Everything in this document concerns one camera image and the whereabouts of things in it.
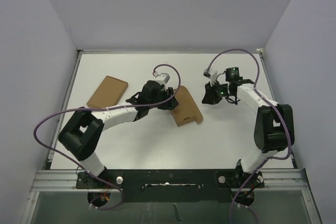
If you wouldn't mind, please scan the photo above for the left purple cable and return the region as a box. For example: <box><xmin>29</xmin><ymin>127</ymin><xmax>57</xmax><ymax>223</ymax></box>
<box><xmin>33</xmin><ymin>63</ymin><xmax>182</xmax><ymax>210</ymax></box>

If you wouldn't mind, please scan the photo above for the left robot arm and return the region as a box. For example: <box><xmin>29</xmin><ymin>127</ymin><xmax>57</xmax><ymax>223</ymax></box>
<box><xmin>58</xmin><ymin>80</ymin><xmax>179</xmax><ymax>188</ymax></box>

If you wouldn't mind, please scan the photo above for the folded brown cardboard box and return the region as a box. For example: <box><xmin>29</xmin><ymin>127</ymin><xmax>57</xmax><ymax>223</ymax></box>
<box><xmin>87</xmin><ymin>76</ymin><xmax>129</xmax><ymax>109</ymax></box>

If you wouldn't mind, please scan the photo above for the purple cable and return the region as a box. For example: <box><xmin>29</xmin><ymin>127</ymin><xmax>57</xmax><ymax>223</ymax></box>
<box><xmin>208</xmin><ymin>49</ymin><xmax>292</xmax><ymax>224</ymax></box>
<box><xmin>33</xmin><ymin>63</ymin><xmax>182</xmax><ymax>210</ymax></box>

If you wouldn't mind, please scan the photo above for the brown cardboard box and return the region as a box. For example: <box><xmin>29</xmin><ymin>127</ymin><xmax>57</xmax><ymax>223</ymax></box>
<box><xmin>171</xmin><ymin>86</ymin><xmax>203</xmax><ymax>127</ymax></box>
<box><xmin>87</xmin><ymin>76</ymin><xmax>129</xmax><ymax>109</ymax></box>

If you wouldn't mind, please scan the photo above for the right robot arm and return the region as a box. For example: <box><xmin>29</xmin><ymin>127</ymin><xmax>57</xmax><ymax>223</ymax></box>
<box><xmin>202</xmin><ymin>67</ymin><xmax>295</xmax><ymax>187</ymax></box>

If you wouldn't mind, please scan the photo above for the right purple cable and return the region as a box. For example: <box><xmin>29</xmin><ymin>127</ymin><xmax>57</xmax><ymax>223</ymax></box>
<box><xmin>208</xmin><ymin>49</ymin><xmax>292</xmax><ymax>224</ymax></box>

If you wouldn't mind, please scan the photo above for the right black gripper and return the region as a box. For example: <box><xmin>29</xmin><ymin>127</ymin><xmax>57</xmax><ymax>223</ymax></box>
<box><xmin>202</xmin><ymin>80</ymin><xmax>232</xmax><ymax>105</ymax></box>

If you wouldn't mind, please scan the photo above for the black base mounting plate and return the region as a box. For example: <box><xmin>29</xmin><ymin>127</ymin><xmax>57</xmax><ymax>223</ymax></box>
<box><xmin>76</xmin><ymin>169</ymin><xmax>265</xmax><ymax>203</ymax></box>

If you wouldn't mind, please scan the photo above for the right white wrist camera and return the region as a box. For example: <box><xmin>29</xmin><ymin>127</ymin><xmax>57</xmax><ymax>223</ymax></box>
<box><xmin>203</xmin><ymin>68</ymin><xmax>218</xmax><ymax>87</ymax></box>

